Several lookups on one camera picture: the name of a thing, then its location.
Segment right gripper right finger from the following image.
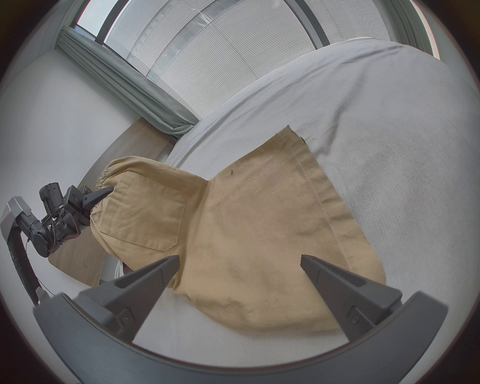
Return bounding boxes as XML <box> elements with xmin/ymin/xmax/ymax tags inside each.
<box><xmin>301</xmin><ymin>254</ymin><xmax>404</xmax><ymax>344</ymax></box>

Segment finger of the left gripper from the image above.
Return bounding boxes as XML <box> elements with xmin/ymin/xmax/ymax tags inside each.
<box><xmin>85</xmin><ymin>186</ymin><xmax>114</xmax><ymax>210</ymax></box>

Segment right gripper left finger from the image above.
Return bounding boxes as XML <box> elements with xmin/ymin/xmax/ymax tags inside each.
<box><xmin>76</xmin><ymin>255</ymin><xmax>181</xmax><ymax>344</ymax></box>

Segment tan shorts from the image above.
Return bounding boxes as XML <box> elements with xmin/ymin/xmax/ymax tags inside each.
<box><xmin>89</xmin><ymin>125</ymin><xmax>387</xmax><ymax>332</ymax></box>

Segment bed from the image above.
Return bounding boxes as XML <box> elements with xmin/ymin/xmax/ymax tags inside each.
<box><xmin>49</xmin><ymin>37</ymin><xmax>480</xmax><ymax>366</ymax></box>

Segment window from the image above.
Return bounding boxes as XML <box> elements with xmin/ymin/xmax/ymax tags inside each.
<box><xmin>75</xmin><ymin>0</ymin><xmax>413</xmax><ymax>124</ymax></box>

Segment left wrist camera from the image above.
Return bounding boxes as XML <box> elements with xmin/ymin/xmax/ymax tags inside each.
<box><xmin>67</xmin><ymin>184</ymin><xmax>91</xmax><ymax>203</ymax></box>

